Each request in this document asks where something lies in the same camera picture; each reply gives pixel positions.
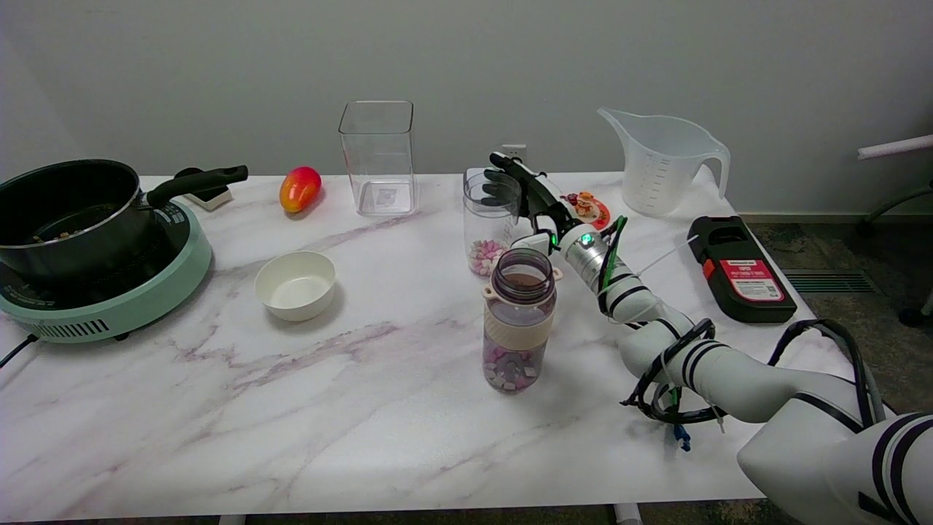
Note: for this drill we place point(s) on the floor vent grille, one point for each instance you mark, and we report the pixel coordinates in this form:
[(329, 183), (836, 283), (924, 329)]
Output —
[(831, 281)]

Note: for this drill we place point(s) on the white table leg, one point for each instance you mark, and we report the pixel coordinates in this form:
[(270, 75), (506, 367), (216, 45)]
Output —
[(627, 514), (232, 520)]

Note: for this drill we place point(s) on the green induction cooker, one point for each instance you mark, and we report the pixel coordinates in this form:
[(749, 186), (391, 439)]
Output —
[(109, 310)]

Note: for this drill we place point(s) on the clear round jar with marshmallows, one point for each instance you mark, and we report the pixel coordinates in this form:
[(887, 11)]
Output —
[(488, 233)]

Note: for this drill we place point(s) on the white bowl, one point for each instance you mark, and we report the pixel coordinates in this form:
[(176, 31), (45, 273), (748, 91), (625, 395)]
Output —
[(295, 288)]

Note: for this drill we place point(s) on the red yellow mango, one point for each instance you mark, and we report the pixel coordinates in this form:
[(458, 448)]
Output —
[(299, 189)]

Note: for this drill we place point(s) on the clear square plastic container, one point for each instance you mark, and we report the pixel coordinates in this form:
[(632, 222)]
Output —
[(379, 164)]

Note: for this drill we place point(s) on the purple water bottle beige sleeve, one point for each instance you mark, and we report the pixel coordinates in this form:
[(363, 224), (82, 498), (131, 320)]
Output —
[(517, 328)]

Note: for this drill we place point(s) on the small white black device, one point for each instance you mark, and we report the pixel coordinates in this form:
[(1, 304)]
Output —
[(211, 197)]

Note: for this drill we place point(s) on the white wall outlet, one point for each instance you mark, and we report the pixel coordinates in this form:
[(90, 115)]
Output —
[(516, 150)]

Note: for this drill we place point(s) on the black device with red label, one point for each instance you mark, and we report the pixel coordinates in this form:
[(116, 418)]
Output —
[(740, 270)]

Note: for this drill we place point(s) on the clear plastic measuring cup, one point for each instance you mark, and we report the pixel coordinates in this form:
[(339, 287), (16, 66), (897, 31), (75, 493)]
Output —
[(660, 171)]

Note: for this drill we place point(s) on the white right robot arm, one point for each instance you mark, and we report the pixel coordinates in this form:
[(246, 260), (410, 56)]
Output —
[(729, 375)]

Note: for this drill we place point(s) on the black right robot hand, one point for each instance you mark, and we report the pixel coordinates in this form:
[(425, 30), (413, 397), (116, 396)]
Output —
[(539, 200)]

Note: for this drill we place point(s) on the small orange figurine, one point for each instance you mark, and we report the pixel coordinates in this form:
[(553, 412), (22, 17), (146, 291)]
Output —
[(584, 205)]

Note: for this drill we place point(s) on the red round coaster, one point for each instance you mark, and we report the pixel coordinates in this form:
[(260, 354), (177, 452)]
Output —
[(602, 216)]

